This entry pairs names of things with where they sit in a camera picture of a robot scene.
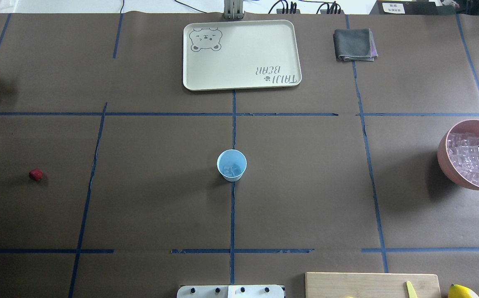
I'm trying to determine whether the folded grey cloth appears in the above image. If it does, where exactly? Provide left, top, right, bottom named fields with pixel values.
left=333, top=28, right=379, bottom=62

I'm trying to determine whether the yellow plastic knife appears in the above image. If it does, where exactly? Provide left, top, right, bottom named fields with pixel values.
left=406, top=281, right=418, bottom=298

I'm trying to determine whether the clear ice cubes pile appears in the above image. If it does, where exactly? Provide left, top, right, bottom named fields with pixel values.
left=446, top=132, right=479, bottom=186

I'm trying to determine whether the white mast base plate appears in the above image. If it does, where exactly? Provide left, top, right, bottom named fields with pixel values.
left=176, top=284, right=286, bottom=298

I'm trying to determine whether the beige bear tray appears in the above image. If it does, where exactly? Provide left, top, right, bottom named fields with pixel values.
left=183, top=19, right=302, bottom=91

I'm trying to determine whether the aluminium frame post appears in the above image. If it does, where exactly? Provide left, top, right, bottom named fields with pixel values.
left=224, top=0, right=244, bottom=19

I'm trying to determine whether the light blue cup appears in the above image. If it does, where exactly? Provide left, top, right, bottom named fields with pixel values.
left=217, top=149, right=247, bottom=182

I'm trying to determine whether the black box with label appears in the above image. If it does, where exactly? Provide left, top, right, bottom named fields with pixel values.
left=369, top=0, right=436, bottom=15

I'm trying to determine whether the orange black power strip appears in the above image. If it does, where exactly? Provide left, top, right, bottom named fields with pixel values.
left=268, top=0, right=343, bottom=14

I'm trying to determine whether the wooden cutting board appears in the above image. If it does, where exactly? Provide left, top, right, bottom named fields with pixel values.
left=304, top=272, right=442, bottom=298

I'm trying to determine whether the red strawberry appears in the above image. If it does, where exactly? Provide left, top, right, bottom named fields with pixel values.
left=29, top=168, right=43, bottom=181

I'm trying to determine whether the pink bowl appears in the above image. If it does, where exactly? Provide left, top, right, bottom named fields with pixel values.
left=437, top=119, right=479, bottom=190

